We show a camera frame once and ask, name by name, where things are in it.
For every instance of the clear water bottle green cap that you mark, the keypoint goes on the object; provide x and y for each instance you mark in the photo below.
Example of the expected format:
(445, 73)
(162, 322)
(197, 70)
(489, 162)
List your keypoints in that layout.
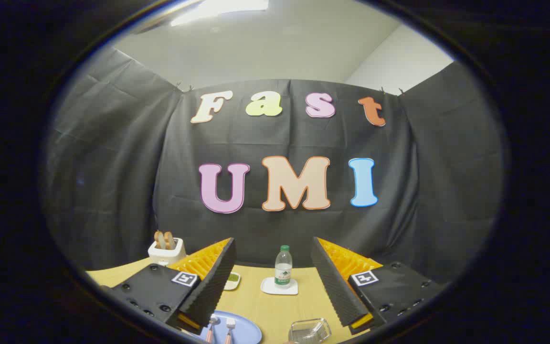
(283, 267)

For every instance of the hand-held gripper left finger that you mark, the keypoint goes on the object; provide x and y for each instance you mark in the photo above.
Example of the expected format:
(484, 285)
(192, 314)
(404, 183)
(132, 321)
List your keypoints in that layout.
(210, 286)

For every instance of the blue plate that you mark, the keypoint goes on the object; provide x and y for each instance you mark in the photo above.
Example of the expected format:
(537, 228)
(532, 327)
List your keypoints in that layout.
(246, 332)

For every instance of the white coaster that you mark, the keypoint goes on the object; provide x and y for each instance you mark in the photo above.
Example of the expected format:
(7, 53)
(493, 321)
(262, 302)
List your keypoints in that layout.
(268, 287)

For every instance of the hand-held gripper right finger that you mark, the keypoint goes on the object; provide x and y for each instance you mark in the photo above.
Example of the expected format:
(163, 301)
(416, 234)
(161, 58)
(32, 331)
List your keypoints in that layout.
(334, 286)

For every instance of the toast slice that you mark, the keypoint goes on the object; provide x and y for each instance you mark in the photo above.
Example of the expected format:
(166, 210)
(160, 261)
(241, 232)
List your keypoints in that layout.
(159, 240)
(169, 240)

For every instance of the white divided bean dish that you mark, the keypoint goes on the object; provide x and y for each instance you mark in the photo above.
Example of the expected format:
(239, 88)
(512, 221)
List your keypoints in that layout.
(232, 281)

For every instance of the white toaster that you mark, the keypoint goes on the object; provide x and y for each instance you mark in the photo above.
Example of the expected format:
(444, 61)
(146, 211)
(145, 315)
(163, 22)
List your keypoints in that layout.
(165, 254)

